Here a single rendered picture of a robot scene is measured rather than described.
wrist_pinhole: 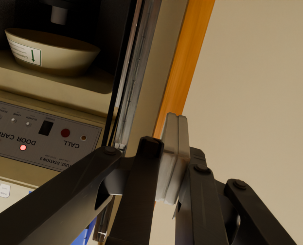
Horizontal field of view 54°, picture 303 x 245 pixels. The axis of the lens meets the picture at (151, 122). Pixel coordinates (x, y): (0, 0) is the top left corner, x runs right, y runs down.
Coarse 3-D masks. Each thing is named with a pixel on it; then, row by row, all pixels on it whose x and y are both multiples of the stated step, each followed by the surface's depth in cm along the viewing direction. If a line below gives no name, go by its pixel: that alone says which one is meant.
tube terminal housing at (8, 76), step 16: (0, 64) 51; (16, 64) 54; (0, 80) 50; (16, 80) 50; (32, 80) 50; (48, 80) 50; (64, 80) 51; (80, 80) 54; (96, 80) 57; (112, 80) 60; (32, 96) 51; (48, 96) 50; (64, 96) 50; (80, 96) 50; (96, 96) 50; (96, 112) 50; (16, 192) 57; (0, 208) 59
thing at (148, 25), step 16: (160, 0) 15; (144, 16) 15; (144, 32) 15; (144, 48) 15; (144, 64) 16; (128, 80) 16; (128, 96) 16; (128, 112) 16; (128, 128) 17; (96, 224) 19; (96, 240) 20
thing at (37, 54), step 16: (16, 32) 58; (32, 32) 62; (16, 48) 51; (32, 48) 50; (48, 48) 50; (64, 48) 50; (80, 48) 64; (96, 48) 61; (32, 64) 52; (48, 64) 52; (64, 64) 52; (80, 64) 55
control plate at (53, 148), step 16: (0, 112) 47; (16, 112) 47; (32, 112) 48; (0, 128) 46; (16, 128) 46; (32, 128) 46; (64, 128) 47; (80, 128) 47; (96, 128) 48; (0, 144) 45; (16, 144) 45; (32, 144) 45; (48, 144) 46; (64, 144) 46; (80, 144) 46; (96, 144) 46; (32, 160) 44; (48, 160) 44; (64, 160) 45
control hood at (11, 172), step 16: (0, 96) 49; (16, 96) 50; (48, 112) 48; (64, 112) 49; (80, 112) 50; (112, 128) 48; (112, 144) 47; (0, 160) 44; (16, 160) 44; (0, 176) 43; (16, 176) 43; (32, 176) 43; (48, 176) 44
